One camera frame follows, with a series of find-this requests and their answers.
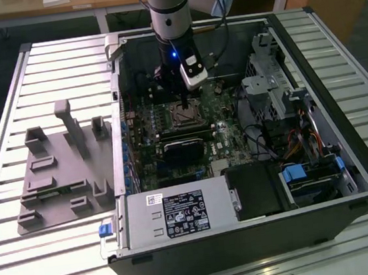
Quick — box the metal disk bay cage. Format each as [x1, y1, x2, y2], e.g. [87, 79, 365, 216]
[235, 28, 307, 127]

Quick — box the black RAM slot block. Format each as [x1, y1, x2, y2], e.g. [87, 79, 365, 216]
[147, 78, 204, 105]

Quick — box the black drive bay box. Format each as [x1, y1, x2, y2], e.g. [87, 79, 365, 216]
[220, 160, 292, 223]

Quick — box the green motherboard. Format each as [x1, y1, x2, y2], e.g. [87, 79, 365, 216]
[121, 75, 263, 193]

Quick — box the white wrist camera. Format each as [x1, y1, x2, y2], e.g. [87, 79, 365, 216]
[177, 53, 211, 92]

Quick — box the grey power supply unit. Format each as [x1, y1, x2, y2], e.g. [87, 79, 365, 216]
[109, 173, 242, 258]

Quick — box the black PC case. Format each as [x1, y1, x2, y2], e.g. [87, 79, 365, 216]
[79, 0, 368, 275]

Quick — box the grey parts rack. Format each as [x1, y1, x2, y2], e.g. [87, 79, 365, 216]
[1, 93, 125, 236]

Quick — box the black camera cable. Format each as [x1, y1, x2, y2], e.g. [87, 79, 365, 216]
[199, 0, 235, 72]

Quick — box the wooden desk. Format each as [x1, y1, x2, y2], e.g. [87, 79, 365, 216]
[0, 0, 299, 47]

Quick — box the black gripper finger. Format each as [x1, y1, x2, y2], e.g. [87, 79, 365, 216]
[179, 88, 192, 112]

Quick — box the black RAM stick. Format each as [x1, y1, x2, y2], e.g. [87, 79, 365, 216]
[159, 123, 211, 136]

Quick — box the blue disk carrier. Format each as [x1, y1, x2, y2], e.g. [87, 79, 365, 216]
[278, 162, 308, 184]

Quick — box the silver chipset heatsink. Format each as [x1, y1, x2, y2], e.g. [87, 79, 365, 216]
[211, 158, 230, 174]

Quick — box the black wire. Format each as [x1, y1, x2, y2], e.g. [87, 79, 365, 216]
[241, 121, 280, 164]

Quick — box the metal socket cover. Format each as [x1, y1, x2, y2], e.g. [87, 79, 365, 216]
[167, 98, 205, 130]

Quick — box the orange yellow wire bundle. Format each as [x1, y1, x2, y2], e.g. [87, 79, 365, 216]
[283, 124, 325, 163]

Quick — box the blue plastic clip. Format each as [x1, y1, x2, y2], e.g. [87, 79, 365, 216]
[335, 155, 347, 172]

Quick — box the blue case latch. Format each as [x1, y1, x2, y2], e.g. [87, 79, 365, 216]
[97, 222, 114, 238]

